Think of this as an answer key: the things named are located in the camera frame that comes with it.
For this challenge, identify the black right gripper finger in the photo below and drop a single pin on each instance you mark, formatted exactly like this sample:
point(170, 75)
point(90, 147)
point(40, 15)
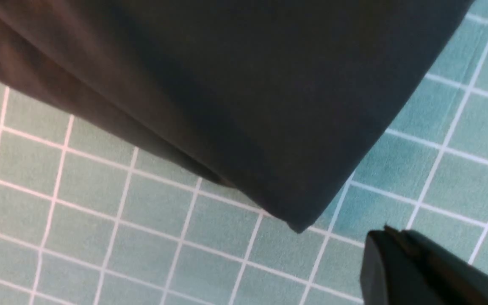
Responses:
point(404, 267)

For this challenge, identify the dark gray long-sleeve top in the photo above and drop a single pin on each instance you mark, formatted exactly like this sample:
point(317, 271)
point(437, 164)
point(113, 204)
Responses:
point(280, 99)

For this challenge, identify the green checkered table mat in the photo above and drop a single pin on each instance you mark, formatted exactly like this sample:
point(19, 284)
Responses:
point(88, 219)

